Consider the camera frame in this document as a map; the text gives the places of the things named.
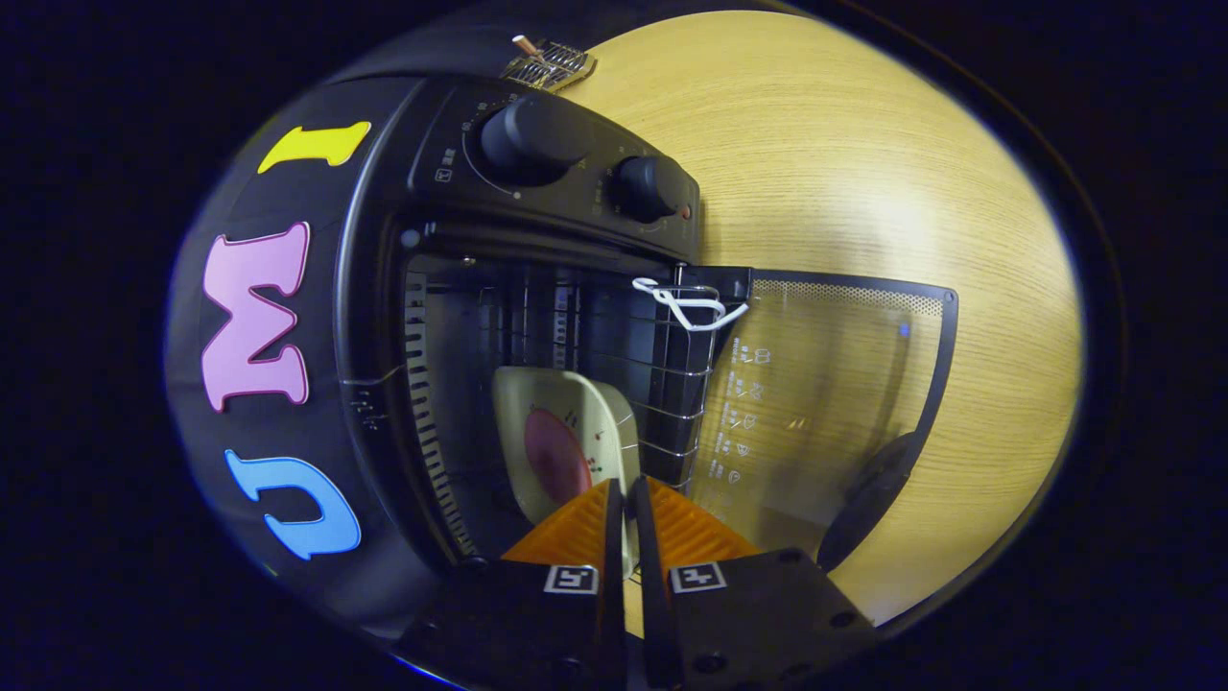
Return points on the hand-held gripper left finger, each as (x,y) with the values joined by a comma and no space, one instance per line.
(615,576)

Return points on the pink meat slice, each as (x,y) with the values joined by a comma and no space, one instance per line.
(556,456)

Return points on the cream square plate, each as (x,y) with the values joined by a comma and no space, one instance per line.
(518,422)

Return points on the black toaster oven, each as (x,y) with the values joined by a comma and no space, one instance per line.
(451,173)

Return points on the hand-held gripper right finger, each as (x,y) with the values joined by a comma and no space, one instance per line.
(645,557)

